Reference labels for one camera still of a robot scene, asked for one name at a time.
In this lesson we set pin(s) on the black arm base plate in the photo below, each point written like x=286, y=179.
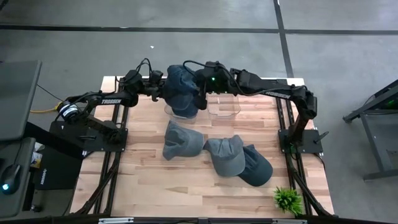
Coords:
x=311, y=143
x=62, y=140

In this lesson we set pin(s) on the grey side desk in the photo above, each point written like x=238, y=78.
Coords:
x=18, y=205

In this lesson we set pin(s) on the light grey baseball cap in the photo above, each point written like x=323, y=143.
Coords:
x=225, y=155

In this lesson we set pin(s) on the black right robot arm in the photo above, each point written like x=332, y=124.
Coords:
x=280, y=93

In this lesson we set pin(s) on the white and yellow packet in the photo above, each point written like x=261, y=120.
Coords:
x=36, y=158

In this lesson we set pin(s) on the clear plastic bin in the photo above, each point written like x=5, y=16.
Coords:
x=224, y=107
x=186, y=120

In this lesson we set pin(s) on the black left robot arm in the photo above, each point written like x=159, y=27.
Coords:
x=112, y=101

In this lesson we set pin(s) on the dark blue denim cap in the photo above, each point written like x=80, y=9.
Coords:
x=180, y=93

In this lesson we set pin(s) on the dark grey flat panel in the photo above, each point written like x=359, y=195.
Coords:
x=18, y=99

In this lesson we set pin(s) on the dark teal baseball cap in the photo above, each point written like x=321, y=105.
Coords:
x=258, y=171

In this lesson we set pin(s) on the black aluminium table frame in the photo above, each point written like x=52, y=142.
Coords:
x=161, y=221

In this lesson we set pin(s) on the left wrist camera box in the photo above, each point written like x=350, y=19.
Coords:
x=156, y=76

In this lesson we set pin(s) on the green artificial plant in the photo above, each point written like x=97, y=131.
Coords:
x=287, y=200

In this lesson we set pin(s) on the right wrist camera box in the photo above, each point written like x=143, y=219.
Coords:
x=214, y=65

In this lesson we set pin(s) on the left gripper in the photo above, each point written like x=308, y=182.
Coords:
x=152, y=87

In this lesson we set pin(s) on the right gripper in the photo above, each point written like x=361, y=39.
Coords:
x=206, y=81

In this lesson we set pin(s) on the black Trossen logo box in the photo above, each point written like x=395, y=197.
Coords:
x=59, y=174

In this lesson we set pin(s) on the grey metal cart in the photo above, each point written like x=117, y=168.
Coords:
x=374, y=143

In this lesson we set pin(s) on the silver aluminium bracket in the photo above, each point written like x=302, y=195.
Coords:
x=289, y=221
x=115, y=221

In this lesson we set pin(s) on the black computer mouse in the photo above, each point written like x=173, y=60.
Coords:
x=11, y=177

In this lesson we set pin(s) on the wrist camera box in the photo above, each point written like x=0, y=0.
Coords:
x=156, y=76
x=214, y=65

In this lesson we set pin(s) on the blue-grey baseball cap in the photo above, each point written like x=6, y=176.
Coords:
x=182, y=141

